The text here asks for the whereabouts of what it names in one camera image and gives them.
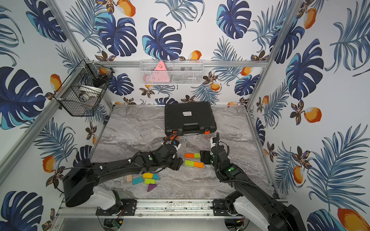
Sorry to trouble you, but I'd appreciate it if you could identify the orange square block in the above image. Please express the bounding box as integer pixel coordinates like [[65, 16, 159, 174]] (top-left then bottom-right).
[[194, 162, 204, 168]]

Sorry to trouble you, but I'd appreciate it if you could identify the orange rectangular block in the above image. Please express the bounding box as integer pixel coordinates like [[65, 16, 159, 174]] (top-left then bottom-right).
[[185, 153, 195, 159]]

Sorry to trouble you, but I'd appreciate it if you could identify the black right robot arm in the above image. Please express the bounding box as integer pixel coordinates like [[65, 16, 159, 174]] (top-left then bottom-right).
[[200, 145, 306, 231]]

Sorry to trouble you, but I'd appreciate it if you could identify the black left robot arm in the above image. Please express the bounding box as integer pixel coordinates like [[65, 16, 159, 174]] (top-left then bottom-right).
[[63, 144, 184, 208]]

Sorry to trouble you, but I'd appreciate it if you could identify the teal small triangle block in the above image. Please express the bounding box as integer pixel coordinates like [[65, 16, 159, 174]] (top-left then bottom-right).
[[153, 173, 160, 181]]

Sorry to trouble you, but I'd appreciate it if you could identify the yellow square block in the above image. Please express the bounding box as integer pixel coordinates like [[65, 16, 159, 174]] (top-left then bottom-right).
[[142, 173, 154, 179]]

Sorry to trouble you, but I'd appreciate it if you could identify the purple triangle block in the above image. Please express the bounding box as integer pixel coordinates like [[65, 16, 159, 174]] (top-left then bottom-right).
[[147, 184, 157, 192]]

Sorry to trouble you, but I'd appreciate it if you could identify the lime green lower block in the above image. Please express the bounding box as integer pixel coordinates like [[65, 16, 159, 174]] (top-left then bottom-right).
[[144, 178, 156, 185]]

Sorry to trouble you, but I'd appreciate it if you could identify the teal rectangular block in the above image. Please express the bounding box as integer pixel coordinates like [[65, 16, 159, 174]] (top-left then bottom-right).
[[132, 177, 144, 185]]

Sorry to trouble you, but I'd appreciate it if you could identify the black plastic tool case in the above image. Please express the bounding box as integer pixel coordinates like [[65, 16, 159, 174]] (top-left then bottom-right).
[[164, 102, 217, 136]]

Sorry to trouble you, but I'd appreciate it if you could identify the natural wood slanted block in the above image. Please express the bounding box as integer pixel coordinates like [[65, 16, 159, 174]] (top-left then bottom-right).
[[126, 175, 133, 182]]

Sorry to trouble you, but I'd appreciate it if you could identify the pink triangle card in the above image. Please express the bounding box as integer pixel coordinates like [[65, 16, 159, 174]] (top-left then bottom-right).
[[147, 61, 171, 83]]

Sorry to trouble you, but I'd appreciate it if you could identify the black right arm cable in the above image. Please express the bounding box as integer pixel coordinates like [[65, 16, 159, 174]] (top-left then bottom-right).
[[215, 132, 229, 162]]

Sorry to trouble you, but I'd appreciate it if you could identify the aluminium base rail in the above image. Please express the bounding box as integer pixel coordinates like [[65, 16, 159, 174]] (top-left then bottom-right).
[[56, 199, 232, 219]]

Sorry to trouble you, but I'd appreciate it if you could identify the black corner bracket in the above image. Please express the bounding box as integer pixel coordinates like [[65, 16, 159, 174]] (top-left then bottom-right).
[[103, 116, 110, 125]]

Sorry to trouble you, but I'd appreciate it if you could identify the black wire basket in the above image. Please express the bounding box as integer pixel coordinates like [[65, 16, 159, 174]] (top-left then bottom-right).
[[53, 60, 115, 117]]

